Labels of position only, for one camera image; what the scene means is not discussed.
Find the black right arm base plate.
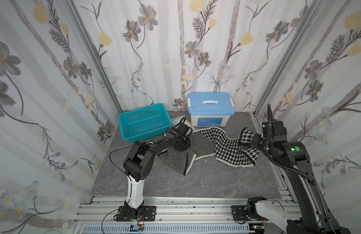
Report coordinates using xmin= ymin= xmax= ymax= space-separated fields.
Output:
xmin=231 ymin=205 xmax=258 ymax=221

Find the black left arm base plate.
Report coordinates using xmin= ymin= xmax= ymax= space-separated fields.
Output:
xmin=113 ymin=206 xmax=157 ymax=222

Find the black white knitted scarf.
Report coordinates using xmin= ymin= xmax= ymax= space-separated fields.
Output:
xmin=158 ymin=127 xmax=259 ymax=176

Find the aluminium corner post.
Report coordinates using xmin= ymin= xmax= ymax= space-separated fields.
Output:
xmin=63 ymin=0 xmax=123 ymax=115
xmin=251 ymin=1 xmax=320 ymax=118

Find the clear bag with gloves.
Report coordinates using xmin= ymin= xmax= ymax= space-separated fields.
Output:
xmin=171 ymin=115 xmax=195 ymax=130

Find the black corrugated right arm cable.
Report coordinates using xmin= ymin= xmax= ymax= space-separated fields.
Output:
xmin=263 ymin=103 xmax=318 ymax=186

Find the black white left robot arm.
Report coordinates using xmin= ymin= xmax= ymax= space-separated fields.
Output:
xmin=123 ymin=122 xmax=193 ymax=220

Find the aluminium corner post left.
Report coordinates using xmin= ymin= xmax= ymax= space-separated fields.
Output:
xmin=63 ymin=0 xmax=123 ymax=115

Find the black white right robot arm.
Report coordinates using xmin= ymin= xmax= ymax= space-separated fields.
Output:
xmin=246 ymin=120 xmax=350 ymax=234

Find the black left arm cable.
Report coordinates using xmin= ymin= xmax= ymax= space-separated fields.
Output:
xmin=101 ymin=141 xmax=146 ymax=234

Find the aluminium corner post right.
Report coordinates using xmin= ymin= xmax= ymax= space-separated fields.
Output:
xmin=251 ymin=1 xmax=320 ymax=118

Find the white box blue lid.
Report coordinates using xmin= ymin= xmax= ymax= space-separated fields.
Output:
xmin=188 ymin=92 xmax=236 ymax=127

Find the teal plastic basket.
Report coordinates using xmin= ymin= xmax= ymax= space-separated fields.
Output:
xmin=119 ymin=103 xmax=172 ymax=142

